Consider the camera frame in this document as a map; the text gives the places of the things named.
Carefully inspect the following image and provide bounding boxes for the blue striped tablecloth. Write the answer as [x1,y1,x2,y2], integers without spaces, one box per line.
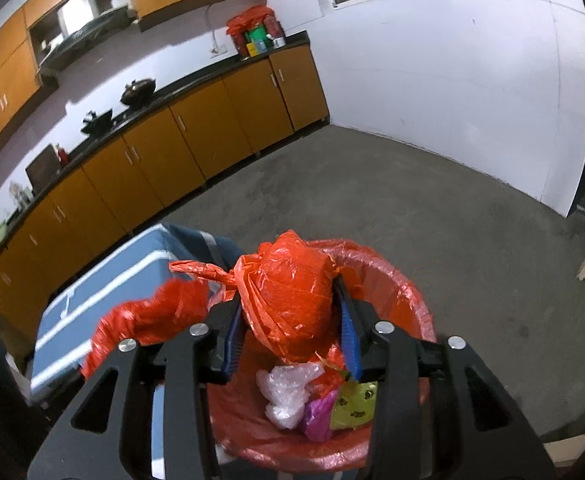
[31,223,242,479]

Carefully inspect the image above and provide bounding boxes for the clear plastic bag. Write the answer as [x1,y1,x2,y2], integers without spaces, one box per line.
[256,362,324,430]

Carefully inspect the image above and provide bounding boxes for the dark cutting board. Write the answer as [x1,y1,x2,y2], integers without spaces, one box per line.
[26,144,62,195]

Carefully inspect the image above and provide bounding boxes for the orange plastic bag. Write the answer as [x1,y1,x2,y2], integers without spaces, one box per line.
[306,344,348,400]
[82,278,209,379]
[170,230,338,364]

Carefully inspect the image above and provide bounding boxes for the orange plastic bag back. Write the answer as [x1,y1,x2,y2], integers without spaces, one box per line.
[82,278,209,379]

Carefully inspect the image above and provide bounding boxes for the magenta plastic bag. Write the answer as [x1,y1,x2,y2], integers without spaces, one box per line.
[300,389,339,443]

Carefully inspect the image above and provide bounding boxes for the red bottle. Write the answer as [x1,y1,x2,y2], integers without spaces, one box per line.
[56,144,70,167]

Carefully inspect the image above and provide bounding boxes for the black wok with lid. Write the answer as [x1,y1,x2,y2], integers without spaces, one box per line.
[120,78,156,110]

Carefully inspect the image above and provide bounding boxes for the black pot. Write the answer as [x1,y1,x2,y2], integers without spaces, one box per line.
[81,110,114,136]

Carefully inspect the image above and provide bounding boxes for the red bag covered appliance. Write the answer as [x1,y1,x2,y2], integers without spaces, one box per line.
[226,6,286,58]

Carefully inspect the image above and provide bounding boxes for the olive green foil bag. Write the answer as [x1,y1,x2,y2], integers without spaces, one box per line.
[329,380,378,431]

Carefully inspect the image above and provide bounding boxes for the wooden lower cabinets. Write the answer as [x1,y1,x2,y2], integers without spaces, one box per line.
[0,32,329,354]

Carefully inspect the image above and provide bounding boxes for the steel range hood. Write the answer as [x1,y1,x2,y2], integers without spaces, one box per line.
[29,0,136,77]

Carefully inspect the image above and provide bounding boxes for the orange plastic bag front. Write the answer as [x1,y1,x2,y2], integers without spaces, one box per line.
[306,344,348,400]

